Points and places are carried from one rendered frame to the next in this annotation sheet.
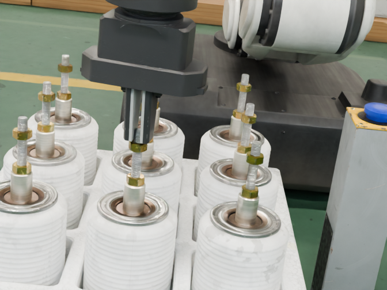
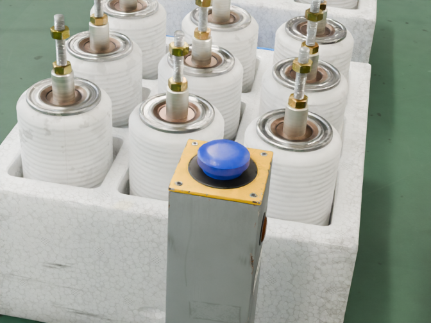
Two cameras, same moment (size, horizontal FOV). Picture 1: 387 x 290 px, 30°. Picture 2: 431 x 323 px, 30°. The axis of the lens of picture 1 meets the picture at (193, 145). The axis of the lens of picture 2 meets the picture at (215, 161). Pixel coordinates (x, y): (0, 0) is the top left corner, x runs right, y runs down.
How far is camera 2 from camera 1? 1.21 m
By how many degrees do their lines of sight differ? 86
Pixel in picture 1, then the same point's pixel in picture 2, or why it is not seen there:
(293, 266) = (77, 196)
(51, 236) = not seen: hidden behind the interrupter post
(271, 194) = (136, 135)
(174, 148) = (273, 97)
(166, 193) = (163, 84)
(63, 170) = (188, 27)
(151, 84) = not seen: outside the picture
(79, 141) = (280, 47)
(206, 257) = not seen: hidden behind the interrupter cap
